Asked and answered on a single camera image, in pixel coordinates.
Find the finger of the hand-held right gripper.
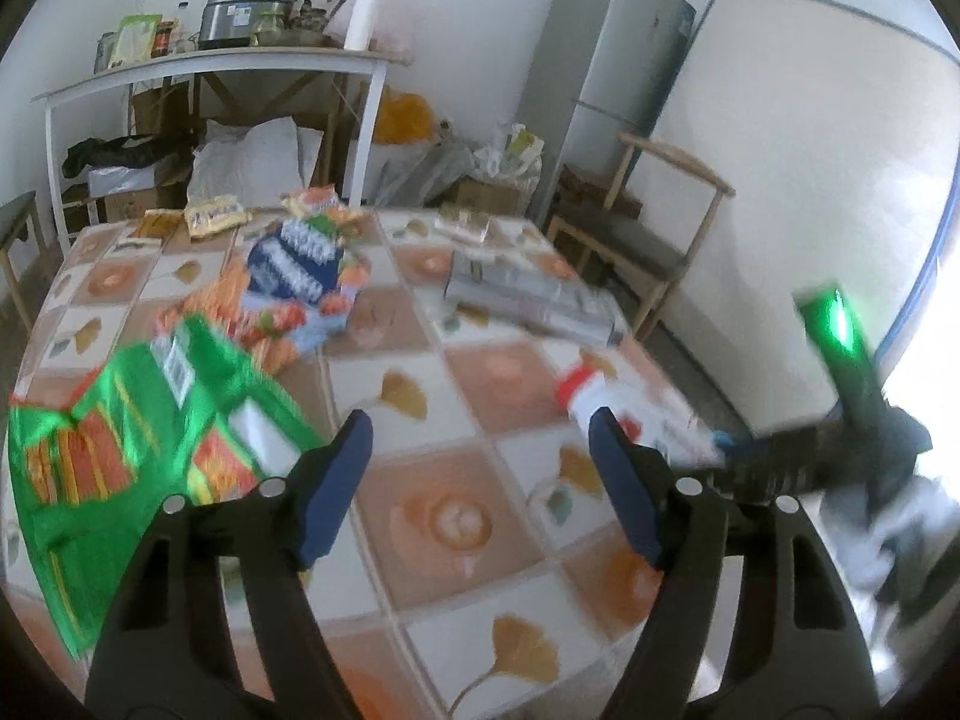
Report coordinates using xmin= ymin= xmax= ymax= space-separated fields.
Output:
xmin=711 ymin=424 xmax=830 ymax=502

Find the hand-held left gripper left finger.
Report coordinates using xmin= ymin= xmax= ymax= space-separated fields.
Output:
xmin=84 ymin=409 xmax=374 ymax=720

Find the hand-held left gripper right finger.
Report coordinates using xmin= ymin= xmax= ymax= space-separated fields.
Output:
xmin=589 ymin=406 xmax=882 ymax=720

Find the white bottle with red print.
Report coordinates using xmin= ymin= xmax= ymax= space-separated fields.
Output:
xmin=555 ymin=364 xmax=722 ymax=467

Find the blue orange snack bag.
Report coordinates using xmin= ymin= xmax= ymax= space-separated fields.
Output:
xmin=161 ymin=221 xmax=372 ymax=377

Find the green snack bag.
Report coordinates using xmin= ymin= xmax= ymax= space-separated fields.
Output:
xmin=7 ymin=315 xmax=331 ymax=661

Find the person's right hand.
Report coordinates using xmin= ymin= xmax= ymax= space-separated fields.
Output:
xmin=817 ymin=476 xmax=960 ymax=616

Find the ginkgo print tablecloth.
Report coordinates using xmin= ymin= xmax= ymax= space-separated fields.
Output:
xmin=0 ymin=202 xmax=751 ymax=720

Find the grey carton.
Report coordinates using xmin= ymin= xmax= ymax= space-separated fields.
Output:
xmin=442 ymin=251 xmax=629 ymax=350

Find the white mattress with blue edge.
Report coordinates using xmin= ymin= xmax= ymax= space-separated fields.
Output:
xmin=645 ymin=0 xmax=960 ymax=428

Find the wooden chair with dark seat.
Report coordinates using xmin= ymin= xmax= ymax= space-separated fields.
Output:
xmin=0 ymin=191 xmax=47 ymax=331
xmin=546 ymin=131 xmax=737 ymax=342

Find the orange small packet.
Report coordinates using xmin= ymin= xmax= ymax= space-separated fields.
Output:
xmin=281 ymin=187 xmax=350 ymax=217

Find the yellow snack packet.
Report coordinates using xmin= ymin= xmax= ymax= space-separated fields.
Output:
xmin=184 ymin=195 xmax=252 ymax=241

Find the brown wooden stool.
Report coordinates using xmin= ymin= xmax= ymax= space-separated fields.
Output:
xmin=559 ymin=163 xmax=646 ymax=220

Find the brown flat packet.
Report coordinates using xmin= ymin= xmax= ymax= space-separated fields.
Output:
xmin=120 ymin=210 xmax=185 ymax=245

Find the grey plastic bag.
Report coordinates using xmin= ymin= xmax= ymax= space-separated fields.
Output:
xmin=375 ymin=139 xmax=481 ymax=207

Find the brown cardboard box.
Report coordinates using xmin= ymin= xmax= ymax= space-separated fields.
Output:
xmin=450 ymin=176 xmax=530 ymax=215
xmin=64 ymin=191 xmax=188 ymax=233
xmin=131 ymin=82 xmax=200 ymax=137

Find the white woven sack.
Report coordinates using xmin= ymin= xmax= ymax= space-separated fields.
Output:
xmin=187 ymin=118 xmax=325 ymax=205

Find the white side table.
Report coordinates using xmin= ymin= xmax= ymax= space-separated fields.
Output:
xmin=31 ymin=45 xmax=415 ymax=256

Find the white plastic bag with carton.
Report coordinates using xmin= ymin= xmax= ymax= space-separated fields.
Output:
xmin=476 ymin=120 xmax=545 ymax=181

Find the white wrapped box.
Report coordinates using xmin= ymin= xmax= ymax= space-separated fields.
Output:
xmin=88 ymin=161 xmax=192 ymax=200

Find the yellow plastic bag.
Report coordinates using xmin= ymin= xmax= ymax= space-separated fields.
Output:
xmin=371 ymin=90 xmax=436 ymax=147

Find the black bag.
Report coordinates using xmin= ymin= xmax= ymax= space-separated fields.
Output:
xmin=61 ymin=133 xmax=185 ymax=179

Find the grey refrigerator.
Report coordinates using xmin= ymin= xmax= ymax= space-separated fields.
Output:
xmin=517 ymin=0 xmax=698 ymax=237

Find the glass lidded pot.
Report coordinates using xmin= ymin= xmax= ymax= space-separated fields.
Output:
xmin=255 ymin=0 xmax=331 ymax=46

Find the white paper towel roll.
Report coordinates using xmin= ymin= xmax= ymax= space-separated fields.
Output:
xmin=343 ymin=0 xmax=383 ymax=53

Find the grey rice cooker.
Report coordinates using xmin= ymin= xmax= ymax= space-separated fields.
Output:
xmin=199 ymin=0 xmax=297 ymax=50

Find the green food packet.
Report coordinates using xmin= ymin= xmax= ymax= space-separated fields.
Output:
xmin=112 ymin=15 xmax=164 ymax=68

